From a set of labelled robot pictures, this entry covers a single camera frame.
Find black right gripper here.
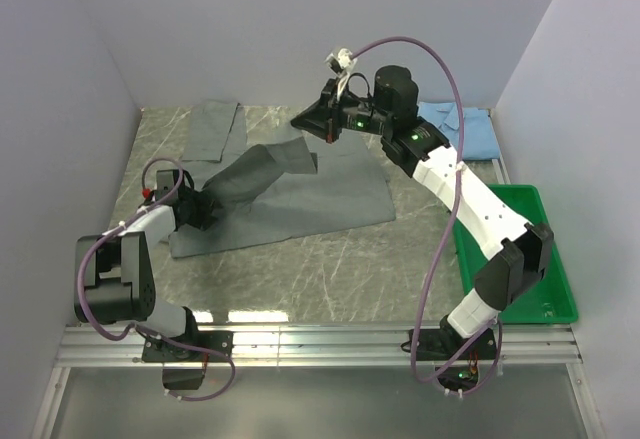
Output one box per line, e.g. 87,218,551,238
292,79,393,145

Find grey long sleeve shirt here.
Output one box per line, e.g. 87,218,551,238
169,101,396,259

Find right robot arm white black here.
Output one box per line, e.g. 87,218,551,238
291,65,554,359

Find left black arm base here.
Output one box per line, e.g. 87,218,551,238
141,330,236,402

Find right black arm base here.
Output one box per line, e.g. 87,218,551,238
416,322,504,398

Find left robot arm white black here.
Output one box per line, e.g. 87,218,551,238
74,169,222,361

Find folded light blue shirt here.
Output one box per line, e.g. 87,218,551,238
418,102,500,161

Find green plastic tray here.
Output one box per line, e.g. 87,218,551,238
453,184,578,325

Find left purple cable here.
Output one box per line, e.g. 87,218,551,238
77,157,236,403

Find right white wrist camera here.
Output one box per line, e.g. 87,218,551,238
325,48,358,78

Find aluminium mounting rail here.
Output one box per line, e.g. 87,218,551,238
33,323,605,438

